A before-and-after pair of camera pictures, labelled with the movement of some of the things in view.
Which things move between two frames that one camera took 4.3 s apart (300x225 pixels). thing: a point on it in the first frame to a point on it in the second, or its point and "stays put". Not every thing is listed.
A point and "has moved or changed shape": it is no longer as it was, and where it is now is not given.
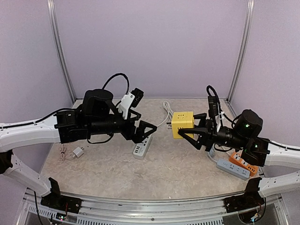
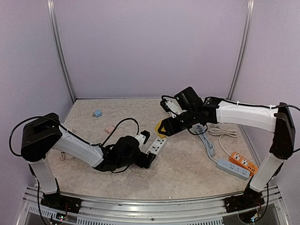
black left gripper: [138, 137] to [143, 164]
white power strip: [140, 149] has moved or changed shape
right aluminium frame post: [245, 49] stays put
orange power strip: [236, 158] stays put
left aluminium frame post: [51, 9] stays put
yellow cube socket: [182, 120] has moved or changed shape
